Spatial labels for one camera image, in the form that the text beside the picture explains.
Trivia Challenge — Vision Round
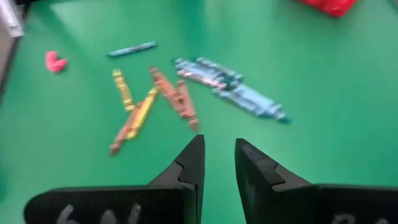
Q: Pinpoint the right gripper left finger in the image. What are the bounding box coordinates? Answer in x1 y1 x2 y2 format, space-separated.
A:
23 134 206 224

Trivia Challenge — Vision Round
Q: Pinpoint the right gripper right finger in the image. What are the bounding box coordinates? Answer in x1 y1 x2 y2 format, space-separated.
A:
234 138 398 224

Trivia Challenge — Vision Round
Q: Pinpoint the teal blue crayon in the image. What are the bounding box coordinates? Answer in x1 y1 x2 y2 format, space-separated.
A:
106 41 158 58

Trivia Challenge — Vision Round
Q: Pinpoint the red plastic basket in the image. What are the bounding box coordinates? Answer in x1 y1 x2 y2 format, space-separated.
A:
292 0 358 19

